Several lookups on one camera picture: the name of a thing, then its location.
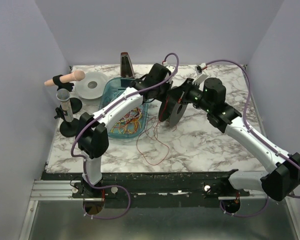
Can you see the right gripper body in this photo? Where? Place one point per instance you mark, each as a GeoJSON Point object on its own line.
{"type": "Point", "coordinates": [186, 90]}

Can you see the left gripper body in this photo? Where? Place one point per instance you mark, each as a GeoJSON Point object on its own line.
{"type": "Point", "coordinates": [162, 92]}

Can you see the dark grey cable spool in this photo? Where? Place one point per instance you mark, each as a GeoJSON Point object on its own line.
{"type": "Point", "coordinates": [171, 111]}

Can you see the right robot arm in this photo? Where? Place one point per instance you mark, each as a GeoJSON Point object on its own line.
{"type": "Point", "coordinates": [282, 169]}

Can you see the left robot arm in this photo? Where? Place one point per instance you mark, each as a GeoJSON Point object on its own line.
{"type": "Point", "coordinates": [92, 140]}

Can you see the brown metronome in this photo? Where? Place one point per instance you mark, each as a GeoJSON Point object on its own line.
{"type": "Point", "coordinates": [126, 67]}

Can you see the blue transparent plastic bin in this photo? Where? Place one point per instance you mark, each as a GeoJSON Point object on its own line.
{"type": "Point", "coordinates": [133, 123]}

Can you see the pink microphone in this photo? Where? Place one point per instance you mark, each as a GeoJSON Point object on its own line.
{"type": "Point", "coordinates": [77, 75]}

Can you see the black microphone stand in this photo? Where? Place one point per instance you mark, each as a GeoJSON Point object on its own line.
{"type": "Point", "coordinates": [76, 104]}
{"type": "Point", "coordinates": [68, 128]}

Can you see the silver microphone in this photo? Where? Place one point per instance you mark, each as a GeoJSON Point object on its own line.
{"type": "Point", "coordinates": [63, 96]}

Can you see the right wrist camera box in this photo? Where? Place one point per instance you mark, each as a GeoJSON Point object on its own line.
{"type": "Point", "coordinates": [199, 79]}

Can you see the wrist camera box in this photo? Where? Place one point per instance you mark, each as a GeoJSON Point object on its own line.
{"type": "Point", "coordinates": [170, 68]}
{"type": "Point", "coordinates": [199, 79]}

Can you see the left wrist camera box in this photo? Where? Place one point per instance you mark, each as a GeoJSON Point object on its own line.
{"type": "Point", "coordinates": [170, 68]}

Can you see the white cable spool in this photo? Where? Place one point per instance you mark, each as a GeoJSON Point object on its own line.
{"type": "Point", "coordinates": [92, 86]}

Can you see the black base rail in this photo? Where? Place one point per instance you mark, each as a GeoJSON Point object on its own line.
{"type": "Point", "coordinates": [159, 190]}

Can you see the aluminium rail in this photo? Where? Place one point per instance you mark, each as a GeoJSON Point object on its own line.
{"type": "Point", "coordinates": [51, 190]}

